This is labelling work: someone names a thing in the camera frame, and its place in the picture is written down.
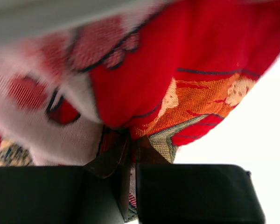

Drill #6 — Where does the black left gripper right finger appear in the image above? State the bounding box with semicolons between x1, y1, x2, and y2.
134;137;266;224

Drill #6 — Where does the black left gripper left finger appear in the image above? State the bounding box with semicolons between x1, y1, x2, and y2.
0;137;130;224

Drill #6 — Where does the red patterned pillowcase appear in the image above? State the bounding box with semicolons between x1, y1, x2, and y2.
0;0;280;166

